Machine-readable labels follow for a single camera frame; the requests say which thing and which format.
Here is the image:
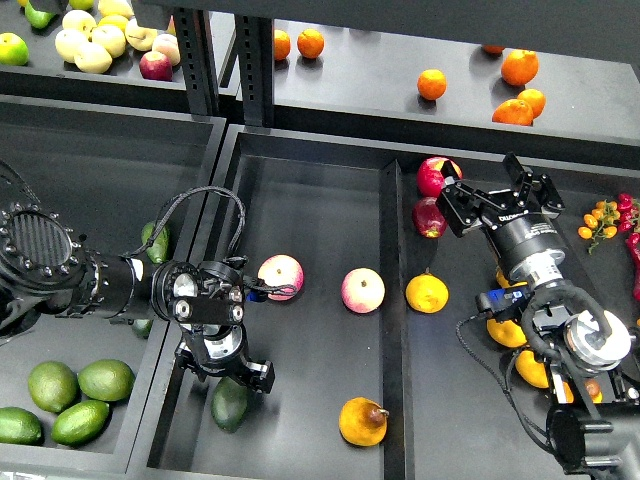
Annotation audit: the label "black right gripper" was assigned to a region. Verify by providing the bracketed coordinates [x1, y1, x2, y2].
[436, 152, 566, 283]

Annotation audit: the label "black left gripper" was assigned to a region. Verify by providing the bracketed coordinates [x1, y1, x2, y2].
[174, 324, 275, 394]

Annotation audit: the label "dark green avocado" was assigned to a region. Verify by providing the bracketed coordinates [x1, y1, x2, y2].
[210, 377, 249, 433]

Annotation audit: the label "yellow pear brown end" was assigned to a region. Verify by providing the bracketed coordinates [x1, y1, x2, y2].
[338, 397, 389, 447]

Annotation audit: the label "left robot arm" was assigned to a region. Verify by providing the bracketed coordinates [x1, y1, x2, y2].
[1, 164, 275, 393]

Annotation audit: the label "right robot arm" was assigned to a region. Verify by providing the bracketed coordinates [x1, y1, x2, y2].
[436, 153, 639, 479]

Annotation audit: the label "yellow pear under arm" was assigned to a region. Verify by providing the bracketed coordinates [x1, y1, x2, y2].
[515, 349, 549, 389]

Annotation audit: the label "yellow pear with stem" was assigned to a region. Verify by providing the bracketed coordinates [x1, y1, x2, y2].
[495, 267, 512, 288]

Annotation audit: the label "yellow pear by divider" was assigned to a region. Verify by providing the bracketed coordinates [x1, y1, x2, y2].
[405, 269, 450, 314]

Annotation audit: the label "yellow pear middle right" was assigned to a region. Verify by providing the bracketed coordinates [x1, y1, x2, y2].
[486, 319, 527, 348]

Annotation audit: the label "avocado upper right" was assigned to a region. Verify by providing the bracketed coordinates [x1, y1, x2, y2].
[141, 222, 170, 264]

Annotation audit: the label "yellow pear lower right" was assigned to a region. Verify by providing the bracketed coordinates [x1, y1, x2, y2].
[563, 379, 603, 404]

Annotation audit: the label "dark red apple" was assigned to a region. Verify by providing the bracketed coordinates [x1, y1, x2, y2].
[412, 197, 447, 239]

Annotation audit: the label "bright red apple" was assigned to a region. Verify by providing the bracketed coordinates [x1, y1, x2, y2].
[416, 157, 449, 198]

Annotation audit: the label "orange front right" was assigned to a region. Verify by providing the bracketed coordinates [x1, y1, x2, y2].
[492, 99, 534, 126]

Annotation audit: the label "orange cherry tomato bunch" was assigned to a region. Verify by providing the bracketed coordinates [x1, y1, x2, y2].
[577, 200, 620, 255]

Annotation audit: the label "orange right small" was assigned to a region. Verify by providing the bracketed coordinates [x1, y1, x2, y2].
[517, 88, 546, 119]

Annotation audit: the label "pink apple left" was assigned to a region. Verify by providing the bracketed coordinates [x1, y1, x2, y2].
[258, 254, 304, 301]

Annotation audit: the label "pink apple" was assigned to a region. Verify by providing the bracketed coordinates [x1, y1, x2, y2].
[258, 254, 304, 301]
[341, 268, 385, 314]

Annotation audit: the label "red chili peppers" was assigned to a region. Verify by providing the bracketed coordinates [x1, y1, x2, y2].
[618, 193, 640, 301]

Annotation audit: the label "large orange top right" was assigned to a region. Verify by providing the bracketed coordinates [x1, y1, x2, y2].
[501, 49, 539, 86]

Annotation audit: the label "orange centre shelf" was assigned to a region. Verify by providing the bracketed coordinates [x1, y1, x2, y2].
[417, 69, 447, 101]

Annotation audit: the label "green mango bottom middle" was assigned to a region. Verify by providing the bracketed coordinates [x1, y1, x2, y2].
[51, 400, 110, 447]

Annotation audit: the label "black bin divider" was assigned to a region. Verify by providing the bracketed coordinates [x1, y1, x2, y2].
[379, 160, 415, 479]

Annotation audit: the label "pink apple right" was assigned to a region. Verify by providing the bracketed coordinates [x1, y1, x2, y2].
[341, 268, 385, 314]

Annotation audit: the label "green mango bottom left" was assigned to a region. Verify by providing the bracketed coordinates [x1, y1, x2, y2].
[0, 406, 44, 445]

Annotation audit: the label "orange top left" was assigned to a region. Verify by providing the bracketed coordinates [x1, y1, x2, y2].
[273, 29, 291, 62]

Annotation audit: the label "red apple on shelf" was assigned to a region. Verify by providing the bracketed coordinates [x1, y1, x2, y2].
[139, 51, 173, 81]

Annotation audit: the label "pale peach fruit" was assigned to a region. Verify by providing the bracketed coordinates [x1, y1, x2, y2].
[152, 33, 181, 67]

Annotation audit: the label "avocado by bin wall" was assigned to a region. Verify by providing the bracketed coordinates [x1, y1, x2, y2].
[131, 319, 153, 339]

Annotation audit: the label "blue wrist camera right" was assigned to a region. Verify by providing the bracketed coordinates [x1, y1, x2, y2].
[475, 285, 531, 316]

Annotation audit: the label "black shelf post right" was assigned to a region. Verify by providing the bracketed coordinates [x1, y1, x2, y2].
[234, 14, 274, 127]

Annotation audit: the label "black shelf post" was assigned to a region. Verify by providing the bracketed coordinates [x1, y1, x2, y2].
[234, 14, 274, 127]
[173, 7, 219, 116]

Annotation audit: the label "black shelf post left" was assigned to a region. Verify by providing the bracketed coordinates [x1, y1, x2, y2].
[173, 7, 219, 116]

